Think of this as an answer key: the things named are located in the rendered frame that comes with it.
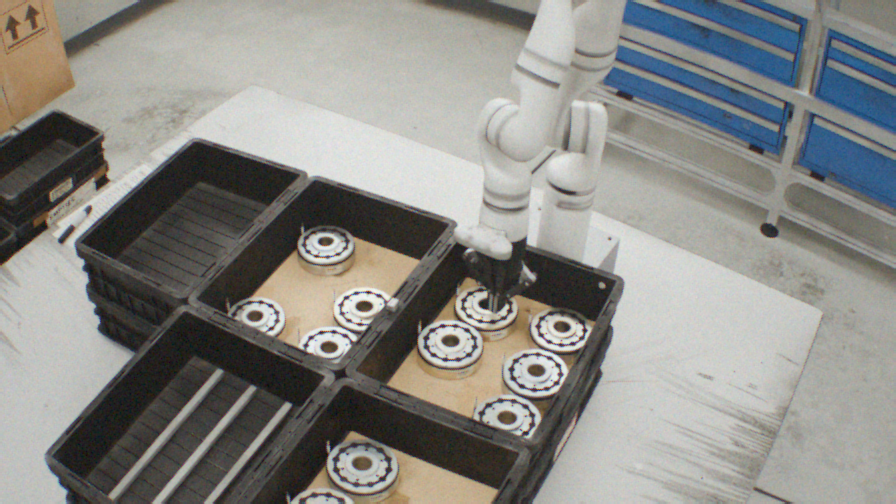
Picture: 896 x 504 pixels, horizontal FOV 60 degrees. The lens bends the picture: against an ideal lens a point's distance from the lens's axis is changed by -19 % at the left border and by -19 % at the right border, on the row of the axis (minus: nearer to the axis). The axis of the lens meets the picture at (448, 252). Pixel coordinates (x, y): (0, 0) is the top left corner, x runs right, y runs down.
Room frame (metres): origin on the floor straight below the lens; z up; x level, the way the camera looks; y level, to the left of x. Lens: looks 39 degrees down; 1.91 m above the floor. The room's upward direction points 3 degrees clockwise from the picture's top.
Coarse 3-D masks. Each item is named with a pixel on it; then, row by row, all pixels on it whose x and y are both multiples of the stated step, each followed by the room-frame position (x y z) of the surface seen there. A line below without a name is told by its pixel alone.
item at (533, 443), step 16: (448, 240) 1.22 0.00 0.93; (544, 256) 1.19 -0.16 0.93; (560, 256) 1.20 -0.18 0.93; (432, 272) 1.14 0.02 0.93; (592, 272) 1.16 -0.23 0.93; (608, 272) 1.16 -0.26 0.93; (416, 288) 1.11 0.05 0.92; (400, 304) 1.06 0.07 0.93; (384, 320) 1.02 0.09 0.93; (608, 320) 1.06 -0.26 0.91; (592, 336) 1.01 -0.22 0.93; (368, 352) 0.95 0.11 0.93; (592, 352) 1.00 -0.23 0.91; (352, 368) 0.92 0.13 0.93; (576, 368) 0.94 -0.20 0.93; (368, 384) 0.89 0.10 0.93; (384, 384) 0.89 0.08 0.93; (416, 400) 0.86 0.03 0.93; (560, 400) 0.88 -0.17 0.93; (448, 416) 0.84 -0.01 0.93; (464, 416) 0.84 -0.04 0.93; (544, 416) 0.84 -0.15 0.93; (496, 432) 0.81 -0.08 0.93; (544, 432) 0.81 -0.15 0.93; (528, 448) 0.79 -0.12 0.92
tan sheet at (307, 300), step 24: (360, 240) 1.33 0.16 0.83; (288, 264) 1.25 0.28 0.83; (360, 264) 1.26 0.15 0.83; (384, 264) 1.27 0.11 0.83; (408, 264) 1.27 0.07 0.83; (264, 288) 1.18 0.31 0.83; (288, 288) 1.19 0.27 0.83; (312, 288) 1.19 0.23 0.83; (336, 288) 1.20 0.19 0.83; (384, 288) 1.20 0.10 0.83; (288, 312) 1.13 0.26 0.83; (312, 312) 1.13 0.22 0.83; (288, 336) 1.07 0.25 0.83
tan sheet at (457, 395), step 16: (464, 288) 1.22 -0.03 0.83; (448, 304) 1.17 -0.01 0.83; (528, 304) 1.18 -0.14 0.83; (544, 304) 1.19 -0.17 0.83; (448, 320) 1.14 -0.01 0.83; (528, 320) 1.15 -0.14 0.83; (512, 336) 1.11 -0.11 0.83; (416, 352) 1.06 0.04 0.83; (496, 352) 1.07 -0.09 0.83; (512, 352) 1.07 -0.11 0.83; (400, 368) 1.02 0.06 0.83; (416, 368) 1.02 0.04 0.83; (480, 368) 1.03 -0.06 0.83; (496, 368) 1.03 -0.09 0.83; (400, 384) 0.98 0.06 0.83; (416, 384) 0.99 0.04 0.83; (432, 384) 0.99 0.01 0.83; (448, 384) 0.99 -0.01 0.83; (464, 384) 0.99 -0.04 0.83; (480, 384) 0.99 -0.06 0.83; (496, 384) 1.00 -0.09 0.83; (432, 400) 0.96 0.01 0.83; (448, 400) 0.96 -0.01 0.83; (464, 400) 0.96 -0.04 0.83; (480, 400) 0.96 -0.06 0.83
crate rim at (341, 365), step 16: (320, 176) 1.38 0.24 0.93; (352, 192) 1.34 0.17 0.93; (368, 192) 1.34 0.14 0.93; (400, 208) 1.30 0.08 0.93; (416, 208) 1.30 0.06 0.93; (448, 224) 1.26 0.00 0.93; (432, 256) 1.18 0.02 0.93; (416, 272) 1.13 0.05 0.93; (208, 288) 1.07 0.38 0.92; (400, 288) 1.10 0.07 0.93; (192, 304) 1.02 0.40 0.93; (224, 320) 0.99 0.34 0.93; (256, 336) 0.97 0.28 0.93; (272, 336) 0.97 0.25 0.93; (368, 336) 0.99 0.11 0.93; (304, 352) 0.94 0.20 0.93; (352, 352) 0.95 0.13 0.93; (336, 368) 0.91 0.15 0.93
